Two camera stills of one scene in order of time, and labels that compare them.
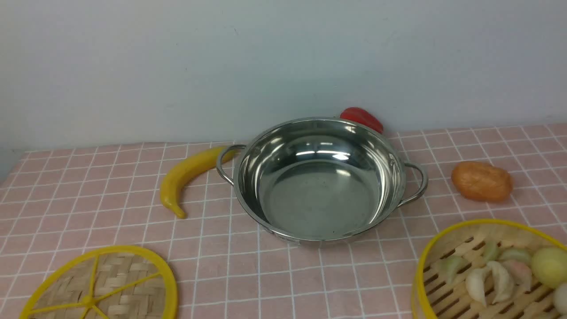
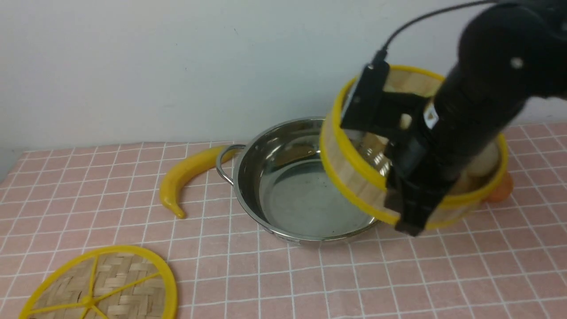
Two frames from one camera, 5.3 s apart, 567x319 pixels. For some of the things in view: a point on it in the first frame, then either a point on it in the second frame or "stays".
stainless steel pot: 315,180 stays
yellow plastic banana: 172,182 stays
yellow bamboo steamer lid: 123,282 stays
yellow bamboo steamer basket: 482,269 → 355,160
